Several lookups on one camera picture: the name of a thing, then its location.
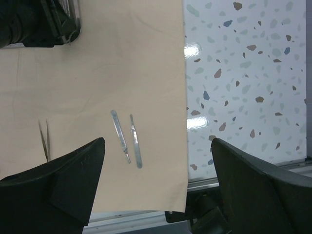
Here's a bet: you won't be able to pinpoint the steel instrument tray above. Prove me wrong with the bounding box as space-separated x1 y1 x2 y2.
59 0 81 44

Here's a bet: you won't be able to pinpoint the aluminium front rail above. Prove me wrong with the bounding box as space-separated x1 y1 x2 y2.
82 158 312 234

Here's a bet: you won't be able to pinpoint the beige cloth wrap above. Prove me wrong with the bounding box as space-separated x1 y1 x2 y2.
0 0 188 212

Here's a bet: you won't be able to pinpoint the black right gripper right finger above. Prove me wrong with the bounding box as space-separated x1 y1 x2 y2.
211 138 312 234

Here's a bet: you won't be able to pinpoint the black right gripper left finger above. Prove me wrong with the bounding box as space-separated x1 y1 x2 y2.
0 137 105 234

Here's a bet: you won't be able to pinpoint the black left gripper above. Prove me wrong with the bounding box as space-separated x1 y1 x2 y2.
0 0 76 48

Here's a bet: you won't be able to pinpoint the steel tweezers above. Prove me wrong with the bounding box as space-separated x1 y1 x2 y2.
38 120 51 162

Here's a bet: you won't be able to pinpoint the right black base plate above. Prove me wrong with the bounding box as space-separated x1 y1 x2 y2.
165 190 232 234

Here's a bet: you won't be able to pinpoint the steel scalpel handle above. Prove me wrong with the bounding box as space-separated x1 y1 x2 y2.
130 114 143 169
111 110 131 163

